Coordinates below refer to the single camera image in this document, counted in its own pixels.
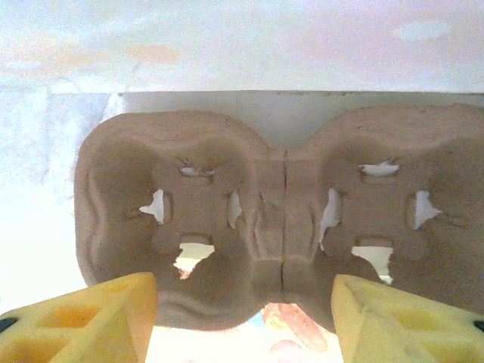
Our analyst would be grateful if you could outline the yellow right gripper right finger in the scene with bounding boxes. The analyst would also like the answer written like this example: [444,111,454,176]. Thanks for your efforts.
[331,274,484,363]

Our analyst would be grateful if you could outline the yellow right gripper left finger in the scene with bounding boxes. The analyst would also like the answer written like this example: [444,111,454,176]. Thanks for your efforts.
[0,271,159,363]

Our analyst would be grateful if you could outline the flower-print paper takeout bag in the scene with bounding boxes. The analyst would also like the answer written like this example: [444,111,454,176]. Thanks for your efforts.
[149,300,343,363]

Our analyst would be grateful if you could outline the single pulp cup carrier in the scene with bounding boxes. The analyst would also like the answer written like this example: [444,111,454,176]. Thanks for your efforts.
[73,104,484,334]

